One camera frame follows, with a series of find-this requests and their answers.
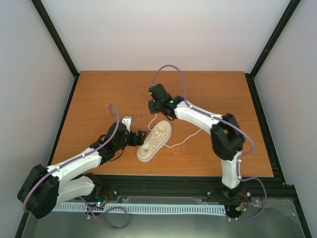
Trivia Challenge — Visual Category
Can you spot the white shoelace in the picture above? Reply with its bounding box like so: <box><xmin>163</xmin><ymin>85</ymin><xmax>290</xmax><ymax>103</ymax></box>
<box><xmin>148</xmin><ymin>114</ymin><xmax>202</xmax><ymax>148</ymax></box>

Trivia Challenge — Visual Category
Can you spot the white lace sneaker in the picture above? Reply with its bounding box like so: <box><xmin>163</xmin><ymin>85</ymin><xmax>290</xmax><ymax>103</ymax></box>
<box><xmin>137</xmin><ymin>120</ymin><xmax>172</xmax><ymax>163</ymax></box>

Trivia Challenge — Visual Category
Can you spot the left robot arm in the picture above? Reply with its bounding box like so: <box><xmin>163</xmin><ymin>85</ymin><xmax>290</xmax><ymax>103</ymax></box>
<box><xmin>17</xmin><ymin>118</ymin><xmax>147</xmax><ymax>219</ymax></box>

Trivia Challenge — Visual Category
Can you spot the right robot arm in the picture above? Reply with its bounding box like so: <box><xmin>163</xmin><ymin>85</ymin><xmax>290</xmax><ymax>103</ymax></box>
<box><xmin>148</xmin><ymin>84</ymin><xmax>245</xmax><ymax>201</ymax></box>

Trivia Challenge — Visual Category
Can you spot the small green-lit circuit board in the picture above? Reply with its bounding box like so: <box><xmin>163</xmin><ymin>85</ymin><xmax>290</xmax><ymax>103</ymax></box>
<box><xmin>88</xmin><ymin>194</ymin><xmax>108</xmax><ymax>211</ymax></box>

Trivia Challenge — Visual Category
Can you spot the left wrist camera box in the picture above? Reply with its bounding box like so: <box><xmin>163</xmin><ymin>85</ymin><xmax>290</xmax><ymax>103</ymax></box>
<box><xmin>121</xmin><ymin>117</ymin><xmax>134</xmax><ymax>131</ymax></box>

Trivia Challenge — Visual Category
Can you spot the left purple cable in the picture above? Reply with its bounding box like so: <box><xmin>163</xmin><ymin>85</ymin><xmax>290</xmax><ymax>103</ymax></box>
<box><xmin>22</xmin><ymin>103</ymin><xmax>129</xmax><ymax>230</ymax></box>

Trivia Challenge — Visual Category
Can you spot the black front mounting rail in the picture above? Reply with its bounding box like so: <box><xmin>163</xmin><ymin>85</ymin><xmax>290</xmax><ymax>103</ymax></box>
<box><xmin>94</xmin><ymin>174</ymin><xmax>295</xmax><ymax>204</ymax></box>

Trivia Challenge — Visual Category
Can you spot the light blue cable duct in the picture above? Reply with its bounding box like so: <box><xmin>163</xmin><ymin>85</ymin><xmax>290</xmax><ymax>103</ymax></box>
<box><xmin>52</xmin><ymin>203</ymin><xmax>227</xmax><ymax>217</ymax></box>

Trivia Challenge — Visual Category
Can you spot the black right table rail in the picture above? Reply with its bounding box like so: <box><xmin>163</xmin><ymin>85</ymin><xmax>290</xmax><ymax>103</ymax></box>
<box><xmin>245</xmin><ymin>73</ymin><xmax>312</xmax><ymax>238</ymax></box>

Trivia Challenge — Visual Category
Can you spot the black left frame post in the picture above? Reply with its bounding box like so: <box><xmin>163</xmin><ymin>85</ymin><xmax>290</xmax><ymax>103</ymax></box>
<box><xmin>31</xmin><ymin>0</ymin><xmax>80</xmax><ymax>78</ymax></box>

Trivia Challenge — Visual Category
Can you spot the black frame post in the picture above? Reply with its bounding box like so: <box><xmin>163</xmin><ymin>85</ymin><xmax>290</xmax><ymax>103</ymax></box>
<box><xmin>249</xmin><ymin>0</ymin><xmax>302</xmax><ymax>77</ymax></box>
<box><xmin>31</xmin><ymin>0</ymin><xmax>80</xmax><ymax>78</ymax></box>

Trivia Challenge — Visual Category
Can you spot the black right frame post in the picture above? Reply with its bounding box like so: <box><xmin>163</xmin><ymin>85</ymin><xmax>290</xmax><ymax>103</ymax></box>
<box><xmin>249</xmin><ymin>0</ymin><xmax>302</xmax><ymax>77</ymax></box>

